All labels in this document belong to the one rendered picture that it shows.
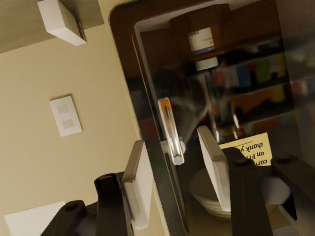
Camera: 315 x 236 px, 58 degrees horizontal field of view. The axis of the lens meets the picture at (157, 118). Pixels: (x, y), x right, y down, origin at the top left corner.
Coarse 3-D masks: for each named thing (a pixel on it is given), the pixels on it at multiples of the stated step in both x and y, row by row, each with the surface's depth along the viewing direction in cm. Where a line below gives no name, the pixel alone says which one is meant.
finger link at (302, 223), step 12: (276, 156) 13; (288, 156) 13; (276, 168) 12; (288, 168) 12; (300, 168) 12; (312, 168) 12; (288, 180) 11; (300, 180) 11; (312, 180) 11; (300, 192) 10; (312, 192) 10; (288, 204) 13; (300, 204) 11; (312, 204) 10; (288, 216) 12; (300, 216) 11; (312, 216) 10; (300, 228) 11; (312, 228) 10
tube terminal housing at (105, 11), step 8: (104, 0) 38; (112, 0) 38; (120, 0) 38; (128, 0) 38; (104, 8) 39; (104, 16) 39; (112, 40) 39; (112, 48) 40; (120, 72) 40; (128, 96) 41; (128, 104) 41; (136, 128) 42; (152, 184) 44; (160, 208) 44; (160, 216) 45; (168, 232) 45
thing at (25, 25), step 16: (0, 0) 39; (16, 0) 41; (32, 0) 43; (64, 0) 47; (80, 0) 49; (96, 0) 52; (0, 16) 46; (16, 16) 48; (32, 16) 51; (80, 16) 61; (96, 16) 65; (0, 32) 56; (16, 32) 60; (32, 32) 64; (0, 48) 72; (16, 48) 79
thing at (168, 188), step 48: (144, 0) 37; (192, 0) 37; (240, 0) 37; (288, 0) 37; (144, 48) 38; (192, 48) 38; (240, 48) 38; (288, 48) 38; (144, 96) 40; (192, 96) 40; (240, 96) 39; (288, 96) 39; (192, 144) 41; (288, 144) 41; (192, 192) 42
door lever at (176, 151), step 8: (168, 96) 36; (160, 104) 35; (168, 104) 35; (160, 112) 35; (168, 112) 35; (168, 120) 35; (168, 128) 35; (176, 128) 36; (168, 136) 36; (176, 136) 36; (168, 144) 36; (176, 144) 36; (184, 144) 41; (168, 152) 41; (176, 152) 36; (176, 160) 36; (184, 160) 36
